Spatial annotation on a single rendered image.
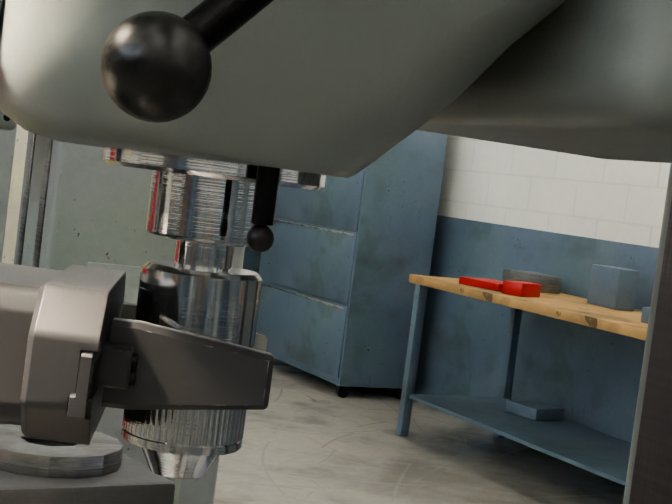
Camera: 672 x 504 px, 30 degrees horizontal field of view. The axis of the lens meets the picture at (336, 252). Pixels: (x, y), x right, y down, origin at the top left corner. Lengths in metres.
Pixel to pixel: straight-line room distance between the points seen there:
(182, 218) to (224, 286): 0.03
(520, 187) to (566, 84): 7.03
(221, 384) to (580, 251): 6.54
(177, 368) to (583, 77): 0.18
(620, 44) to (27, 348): 0.23
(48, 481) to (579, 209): 6.37
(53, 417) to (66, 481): 0.32
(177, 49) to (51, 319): 0.14
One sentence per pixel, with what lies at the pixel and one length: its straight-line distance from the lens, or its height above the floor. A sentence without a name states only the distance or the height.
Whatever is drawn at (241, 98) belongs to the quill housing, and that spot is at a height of 1.33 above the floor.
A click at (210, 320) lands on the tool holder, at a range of 0.47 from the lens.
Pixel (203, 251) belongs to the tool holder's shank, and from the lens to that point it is 0.48.
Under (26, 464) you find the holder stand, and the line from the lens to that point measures 0.77.
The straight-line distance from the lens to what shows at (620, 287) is 6.23.
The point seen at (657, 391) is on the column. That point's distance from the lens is 0.81.
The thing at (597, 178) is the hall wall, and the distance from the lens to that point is 6.95.
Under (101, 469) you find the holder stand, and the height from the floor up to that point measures 1.12.
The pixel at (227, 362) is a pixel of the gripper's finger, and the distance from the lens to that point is 0.46.
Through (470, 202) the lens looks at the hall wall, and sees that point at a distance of 7.91.
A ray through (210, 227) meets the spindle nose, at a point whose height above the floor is 1.29.
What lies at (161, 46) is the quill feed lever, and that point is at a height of 1.34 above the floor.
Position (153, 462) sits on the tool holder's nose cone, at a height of 1.19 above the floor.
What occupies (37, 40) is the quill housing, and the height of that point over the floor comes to 1.34.
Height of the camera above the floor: 1.31
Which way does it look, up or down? 3 degrees down
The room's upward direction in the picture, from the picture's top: 7 degrees clockwise
